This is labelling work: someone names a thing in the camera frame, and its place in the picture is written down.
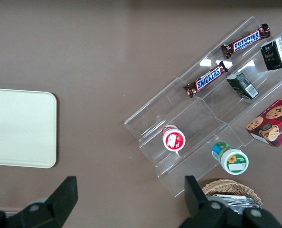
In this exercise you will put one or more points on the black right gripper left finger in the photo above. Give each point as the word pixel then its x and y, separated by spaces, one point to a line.
pixel 58 202

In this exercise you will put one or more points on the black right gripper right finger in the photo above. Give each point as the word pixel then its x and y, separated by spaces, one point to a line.
pixel 198 204

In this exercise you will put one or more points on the light wicker basket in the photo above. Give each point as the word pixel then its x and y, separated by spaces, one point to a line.
pixel 226 186

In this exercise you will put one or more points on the cream rectangular tray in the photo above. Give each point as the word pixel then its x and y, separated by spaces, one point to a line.
pixel 20 128

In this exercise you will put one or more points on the aluminium foil container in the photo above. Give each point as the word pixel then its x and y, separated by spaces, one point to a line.
pixel 236 202

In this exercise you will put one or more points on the green lid yogurt cup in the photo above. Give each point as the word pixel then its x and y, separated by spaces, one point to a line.
pixel 233 161

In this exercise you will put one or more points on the red lid yogurt cup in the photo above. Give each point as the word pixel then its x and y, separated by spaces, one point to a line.
pixel 173 140

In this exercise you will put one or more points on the clear acrylic stepped stand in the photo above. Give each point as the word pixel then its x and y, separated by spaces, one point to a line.
pixel 202 118

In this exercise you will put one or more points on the red plaid cookie box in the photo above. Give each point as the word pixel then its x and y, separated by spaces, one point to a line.
pixel 274 121

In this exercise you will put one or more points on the Snickers chocolate bar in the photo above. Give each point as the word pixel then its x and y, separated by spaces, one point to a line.
pixel 246 40
pixel 207 79

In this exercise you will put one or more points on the small black white carton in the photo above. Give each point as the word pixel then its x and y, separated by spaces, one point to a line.
pixel 275 54
pixel 241 85

